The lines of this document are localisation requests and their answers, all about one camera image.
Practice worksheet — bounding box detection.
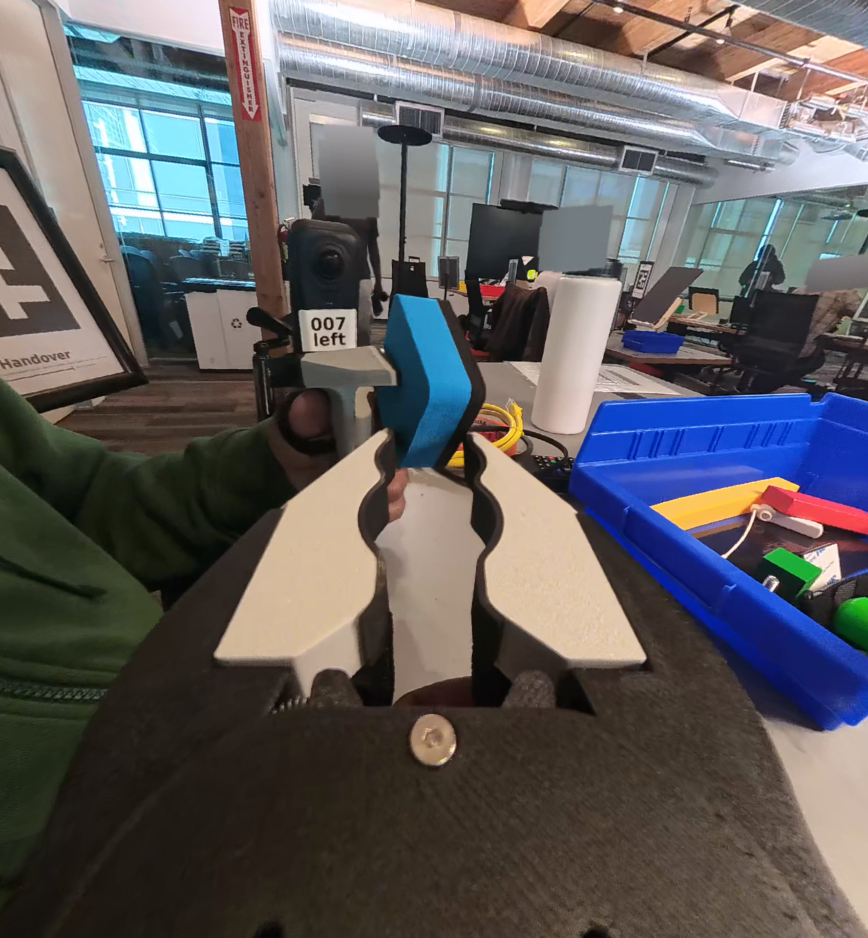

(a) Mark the person's left hand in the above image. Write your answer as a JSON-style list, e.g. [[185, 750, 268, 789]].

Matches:
[[269, 388, 411, 523]]

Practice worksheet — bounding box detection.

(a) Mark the white adapter cable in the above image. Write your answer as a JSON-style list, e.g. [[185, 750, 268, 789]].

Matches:
[[723, 502, 824, 562]]

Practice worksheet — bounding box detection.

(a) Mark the green jacket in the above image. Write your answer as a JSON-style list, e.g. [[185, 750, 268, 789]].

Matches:
[[0, 586, 165, 938]]

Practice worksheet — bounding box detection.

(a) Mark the black strap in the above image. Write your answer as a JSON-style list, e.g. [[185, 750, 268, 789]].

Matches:
[[800, 568, 868, 628]]

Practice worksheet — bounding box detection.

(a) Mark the yellow ethernet cable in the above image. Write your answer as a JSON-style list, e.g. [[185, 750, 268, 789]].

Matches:
[[448, 399, 527, 470]]

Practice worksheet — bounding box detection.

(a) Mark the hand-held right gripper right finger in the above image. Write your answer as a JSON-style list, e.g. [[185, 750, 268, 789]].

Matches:
[[465, 432, 649, 680]]

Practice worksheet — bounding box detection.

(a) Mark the white recycling cabinet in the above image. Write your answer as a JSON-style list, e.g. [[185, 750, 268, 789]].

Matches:
[[185, 286, 259, 372]]

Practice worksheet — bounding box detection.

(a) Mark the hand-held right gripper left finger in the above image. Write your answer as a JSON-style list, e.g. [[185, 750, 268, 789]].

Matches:
[[214, 428, 398, 695]]

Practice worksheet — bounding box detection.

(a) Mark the thick wooden post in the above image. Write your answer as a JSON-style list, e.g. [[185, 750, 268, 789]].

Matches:
[[217, 0, 293, 320]]

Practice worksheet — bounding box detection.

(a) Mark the black cable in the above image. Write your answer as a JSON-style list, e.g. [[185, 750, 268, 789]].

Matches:
[[470, 427, 571, 470]]

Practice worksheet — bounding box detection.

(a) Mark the red white arrow sign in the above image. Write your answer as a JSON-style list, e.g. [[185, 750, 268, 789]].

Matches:
[[229, 6, 263, 124]]

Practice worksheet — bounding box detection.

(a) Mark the large silver vented duct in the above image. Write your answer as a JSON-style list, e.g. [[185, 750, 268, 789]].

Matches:
[[734, 0, 868, 61]]

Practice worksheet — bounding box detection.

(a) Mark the black circuit board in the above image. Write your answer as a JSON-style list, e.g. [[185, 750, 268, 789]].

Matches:
[[690, 520, 868, 589]]

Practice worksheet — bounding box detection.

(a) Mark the wide silver ceiling duct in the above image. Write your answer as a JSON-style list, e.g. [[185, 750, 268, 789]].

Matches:
[[269, 0, 803, 167]]

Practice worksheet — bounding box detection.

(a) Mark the white card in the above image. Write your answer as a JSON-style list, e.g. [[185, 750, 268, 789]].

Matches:
[[802, 544, 844, 592]]

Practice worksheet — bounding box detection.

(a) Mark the tilted grey board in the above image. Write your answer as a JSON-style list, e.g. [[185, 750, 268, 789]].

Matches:
[[633, 266, 705, 329]]

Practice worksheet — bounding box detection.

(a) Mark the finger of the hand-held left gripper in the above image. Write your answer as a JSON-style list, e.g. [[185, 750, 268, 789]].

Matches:
[[300, 346, 400, 389]]

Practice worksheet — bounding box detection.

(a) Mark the long yellow block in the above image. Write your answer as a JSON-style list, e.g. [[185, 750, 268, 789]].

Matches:
[[650, 478, 802, 531]]

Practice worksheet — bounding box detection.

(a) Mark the red block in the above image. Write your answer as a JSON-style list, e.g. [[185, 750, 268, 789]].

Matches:
[[761, 485, 868, 539]]

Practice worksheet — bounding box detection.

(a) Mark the white paper roll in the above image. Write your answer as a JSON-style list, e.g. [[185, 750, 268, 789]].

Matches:
[[531, 275, 624, 435]]

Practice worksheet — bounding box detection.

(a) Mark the narrow silver ceiling duct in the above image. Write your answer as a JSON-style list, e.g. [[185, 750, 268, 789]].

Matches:
[[360, 99, 722, 189]]

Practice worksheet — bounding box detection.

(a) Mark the framed marker sign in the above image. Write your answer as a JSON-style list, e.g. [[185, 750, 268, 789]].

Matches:
[[0, 139, 149, 413]]

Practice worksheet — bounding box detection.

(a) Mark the light blue foam block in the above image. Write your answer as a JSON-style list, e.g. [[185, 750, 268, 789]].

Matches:
[[375, 293, 477, 470]]

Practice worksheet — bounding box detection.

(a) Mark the green cube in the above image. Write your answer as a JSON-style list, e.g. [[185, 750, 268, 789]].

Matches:
[[755, 547, 824, 604]]

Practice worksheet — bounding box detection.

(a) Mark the dark brown jacket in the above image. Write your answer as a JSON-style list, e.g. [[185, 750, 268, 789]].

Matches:
[[485, 282, 552, 364]]

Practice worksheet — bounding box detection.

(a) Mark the black television screen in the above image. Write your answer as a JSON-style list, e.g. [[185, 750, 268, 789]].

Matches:
[[466, 203, 545, 280]]

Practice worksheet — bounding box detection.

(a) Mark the black office chair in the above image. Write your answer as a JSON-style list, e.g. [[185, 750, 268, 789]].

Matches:
[[730, 291, 827, 394]]

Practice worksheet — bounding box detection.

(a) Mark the black remote control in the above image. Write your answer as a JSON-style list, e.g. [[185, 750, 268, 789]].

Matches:
[[532, 454, 576, 494]]

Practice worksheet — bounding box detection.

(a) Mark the large blue plastic bin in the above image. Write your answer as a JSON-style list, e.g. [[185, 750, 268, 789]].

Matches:
[[569, 392, 868, 732]]

